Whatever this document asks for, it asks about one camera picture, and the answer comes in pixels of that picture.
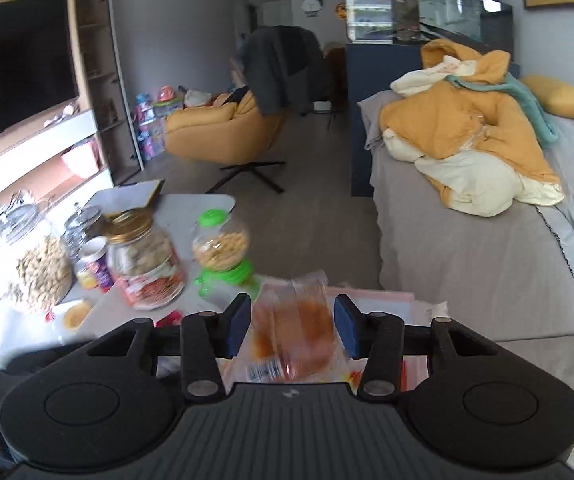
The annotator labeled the clear packet with orange snacks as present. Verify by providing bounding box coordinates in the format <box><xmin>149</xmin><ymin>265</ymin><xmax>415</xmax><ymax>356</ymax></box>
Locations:
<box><xmin>231</xmin><ymin>270</ymin><xmax>364</xmax><ymax>386</ymax></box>

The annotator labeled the orange and cream blanket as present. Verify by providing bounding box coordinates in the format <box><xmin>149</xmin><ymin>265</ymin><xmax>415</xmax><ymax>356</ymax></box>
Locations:
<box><xmin>379</xmin><ymin>38</ymin><xmax>566</xmax><ymax>219</ymax></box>

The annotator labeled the wooden television cabinet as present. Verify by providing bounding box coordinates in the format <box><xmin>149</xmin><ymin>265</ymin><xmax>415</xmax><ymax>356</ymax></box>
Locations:
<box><xmin>0</xmin><ymin>0</ymin><xmax>144</xmax><ymax>281</ymax></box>

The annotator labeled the teal cloth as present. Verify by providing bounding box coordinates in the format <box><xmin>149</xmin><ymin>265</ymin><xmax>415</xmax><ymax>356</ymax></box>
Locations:
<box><xmin>441</xmin><ymin>72</ymin><xmax>560</xmax><ymax>149</ymax></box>

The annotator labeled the glass-door display fridge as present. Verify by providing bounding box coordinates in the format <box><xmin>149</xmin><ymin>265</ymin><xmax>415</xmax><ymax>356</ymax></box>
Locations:
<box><xmin>344</xmin><ymin>0</ymin><xmax>394</xmax><ymax>44</ymax></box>

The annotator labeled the yellow pillow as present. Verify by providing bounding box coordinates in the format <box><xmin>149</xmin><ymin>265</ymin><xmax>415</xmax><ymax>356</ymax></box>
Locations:
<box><xmin>519</xmin><ymin>74</ymin><xmax>574</xmax><ymax>121</ymax></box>

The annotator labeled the glass fish tank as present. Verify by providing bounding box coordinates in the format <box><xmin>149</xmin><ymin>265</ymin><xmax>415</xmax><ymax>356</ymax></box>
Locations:
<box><xmin>391</xmin><ymin>0</ymin><xmax>516</xmax><ymax>47</ymax></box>

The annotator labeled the large glass jar of peanuts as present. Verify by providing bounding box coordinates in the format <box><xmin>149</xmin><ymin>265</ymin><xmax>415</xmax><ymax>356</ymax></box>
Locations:
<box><xmin>0</xmin><ymin>204</ymin><xmax>76</xmax><ymax>314</ymax></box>

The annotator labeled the yellow-edged board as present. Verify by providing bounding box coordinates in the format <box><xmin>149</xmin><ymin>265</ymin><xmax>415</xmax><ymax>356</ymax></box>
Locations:
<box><xmin>96</xmin><ymin>180</ymin><xmax>166</xmax><ymax>212</ymax></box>

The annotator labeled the purple bottle white cap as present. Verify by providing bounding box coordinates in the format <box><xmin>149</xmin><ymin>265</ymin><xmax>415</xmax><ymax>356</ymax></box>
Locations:
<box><xmin>78</xmin><ymin>236</ymin><xmax>116</xmax><ymax>294</ymax></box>

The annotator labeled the black television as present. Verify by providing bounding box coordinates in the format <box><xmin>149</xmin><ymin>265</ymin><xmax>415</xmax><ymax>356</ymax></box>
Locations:
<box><xmin>0</xmin><ymin>0</ymin><xmax>81</xmax><ymax>154</ymax></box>

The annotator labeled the yellow armchair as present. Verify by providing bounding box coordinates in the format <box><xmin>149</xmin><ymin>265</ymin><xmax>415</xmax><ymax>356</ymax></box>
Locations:
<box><xmin>164</xmin><ymin>87</ymin><xmax>289</xmax><ymax>195</ymax></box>

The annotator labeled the red and green toy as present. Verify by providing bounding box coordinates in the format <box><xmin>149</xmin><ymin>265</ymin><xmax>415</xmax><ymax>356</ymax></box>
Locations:
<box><xmin>154</xmin><ymin>85</ymin><xmax>186</xmax><ymax>122</ymax></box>

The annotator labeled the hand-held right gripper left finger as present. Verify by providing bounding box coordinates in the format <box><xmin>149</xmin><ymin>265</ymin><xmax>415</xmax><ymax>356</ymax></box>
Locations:
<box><xmin>86</xmin><ymin>292</ymin><xmax>253</xmax><ymax>404</ymax></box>

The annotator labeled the dark jacket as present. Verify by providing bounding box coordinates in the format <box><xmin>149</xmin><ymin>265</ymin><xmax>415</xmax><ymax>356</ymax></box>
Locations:
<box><xmin>238</xmin><ymin>25</ymin><xmax>337</xmax><ymax>117</ymax></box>

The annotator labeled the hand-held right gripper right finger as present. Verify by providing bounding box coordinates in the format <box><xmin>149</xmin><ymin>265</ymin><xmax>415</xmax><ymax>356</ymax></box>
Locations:
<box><xmin>334</xmin><ymin>295</ymin><xmax>498</xmax><ymax>404</ymax></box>

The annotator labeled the grey sofa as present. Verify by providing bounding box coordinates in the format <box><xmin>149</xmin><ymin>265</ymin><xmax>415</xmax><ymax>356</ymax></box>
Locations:
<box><xmin>356</xmin><ymin>74</ymin><xmax>574</xmax><ymax>347</ymax></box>

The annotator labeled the small glass jar with lid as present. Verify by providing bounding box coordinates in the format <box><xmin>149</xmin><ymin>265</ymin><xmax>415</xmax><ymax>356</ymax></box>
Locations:
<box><xmin>64</xmin><ymin>204</ymin><xmax>106</xmax><ymax>258</ymax></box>

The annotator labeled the gold-lidded jar with red label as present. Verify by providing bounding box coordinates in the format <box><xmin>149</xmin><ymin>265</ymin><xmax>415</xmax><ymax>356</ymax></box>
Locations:
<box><xmin>104</xmin><ymin>209</ymin><xmax>188</xmax><ymax>311</ymax></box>

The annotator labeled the green snack dispenser jar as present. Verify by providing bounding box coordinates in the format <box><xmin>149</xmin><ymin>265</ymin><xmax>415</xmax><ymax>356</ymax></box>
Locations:
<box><xmin>190</xmin><ymin>208</ymin><xmax>261</xmax><ymax>299</ymax></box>

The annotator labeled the blue toy bottle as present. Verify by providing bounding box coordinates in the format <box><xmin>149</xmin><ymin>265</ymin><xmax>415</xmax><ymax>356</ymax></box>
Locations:
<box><xmin>134</xmin><ymin>92</ymin><xmax>158</xmax><ymax>160</ymax></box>

